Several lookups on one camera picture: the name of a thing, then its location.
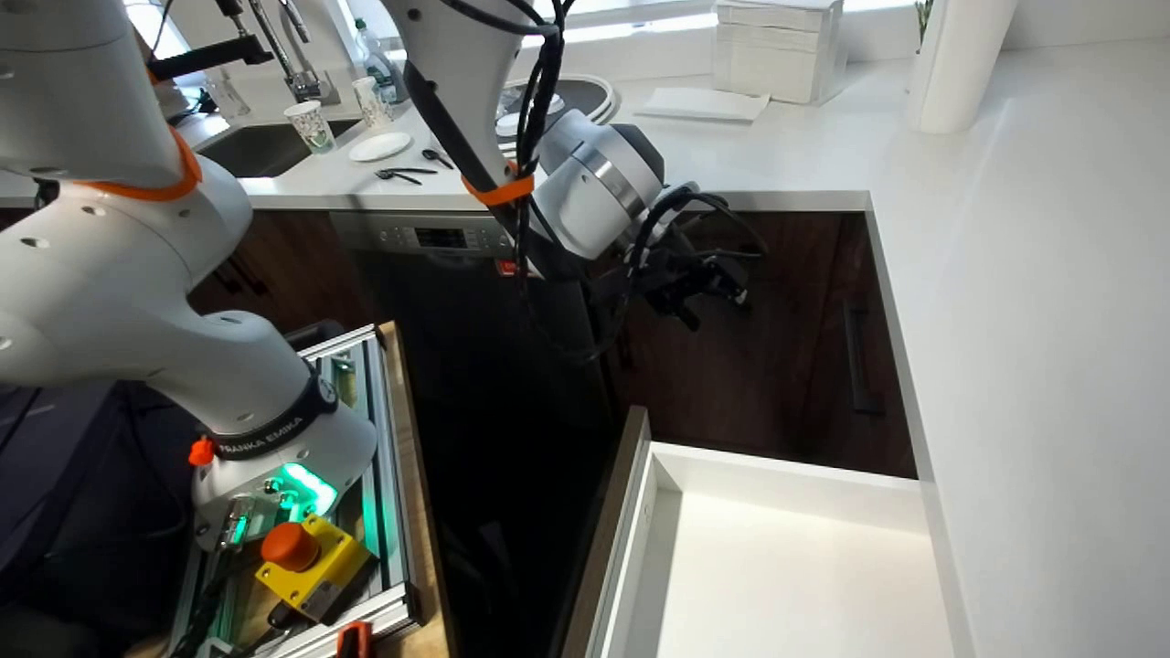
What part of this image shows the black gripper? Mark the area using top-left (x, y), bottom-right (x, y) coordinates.
top-left (633, 213), bottom-right (762, 329)

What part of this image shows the wide open white drawer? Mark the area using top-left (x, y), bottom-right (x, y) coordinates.
top-left (560, 402), bottom-right (966, 658)

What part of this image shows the dark wood sink cabinet door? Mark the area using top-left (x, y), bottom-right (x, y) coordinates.
top-left (198, 213), bottom-right (371, 342)

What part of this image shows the round black tray white rim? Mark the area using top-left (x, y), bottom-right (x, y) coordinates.
top-left (494, 73), bottom-right (622, 140)

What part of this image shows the white napkin box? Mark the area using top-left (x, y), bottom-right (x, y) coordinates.
top-left (708, 0), bottom-right (849, 106)

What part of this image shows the black dishwasher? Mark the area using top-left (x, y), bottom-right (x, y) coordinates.
top-left (327, 213), bottom-right (627, 658)

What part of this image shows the white paper towel roll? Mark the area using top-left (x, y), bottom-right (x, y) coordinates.
top-left (906, 0), bottom-right (1022, 140)

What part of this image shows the small white round dish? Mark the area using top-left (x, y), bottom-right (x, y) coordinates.
top-left (348, 126), bottom-right (417, 169)

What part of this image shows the wooden mounting board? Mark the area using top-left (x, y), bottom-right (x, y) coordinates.
top-left (376, 318), bottom-right (462, 658)

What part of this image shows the soap bottle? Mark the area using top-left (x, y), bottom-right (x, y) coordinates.
top-left (348, 39), bottom-right (403, 119)

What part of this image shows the white paper cup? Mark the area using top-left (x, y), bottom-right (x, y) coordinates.
top-left (286, 100), bottom-right (340, 157)

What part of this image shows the metal sink faucet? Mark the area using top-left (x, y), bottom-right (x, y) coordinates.
top-left (249, 0), bottom-right (340, 111)

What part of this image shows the dark kitchen sink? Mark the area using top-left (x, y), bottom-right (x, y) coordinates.
top-left (198, 114), bottom-right (361, 184)

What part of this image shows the yellow emergency stop button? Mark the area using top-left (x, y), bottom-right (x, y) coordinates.
top-left (251, 514), bottom-right (376, 619)

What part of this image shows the small red clamp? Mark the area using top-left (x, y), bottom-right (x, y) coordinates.
top-left (334, 619), bottom-right (376, 658)

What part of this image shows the dark blue fabric cover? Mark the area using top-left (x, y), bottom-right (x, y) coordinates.
top-left (0, 375), bottom-right (205, 658)

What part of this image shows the orange velcro strap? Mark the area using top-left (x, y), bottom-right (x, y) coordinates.
top-left (462, 173), bottom-right (541, 213)

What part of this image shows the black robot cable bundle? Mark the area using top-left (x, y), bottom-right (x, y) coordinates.
top-left (400, 0), bottom-right (741, 285)

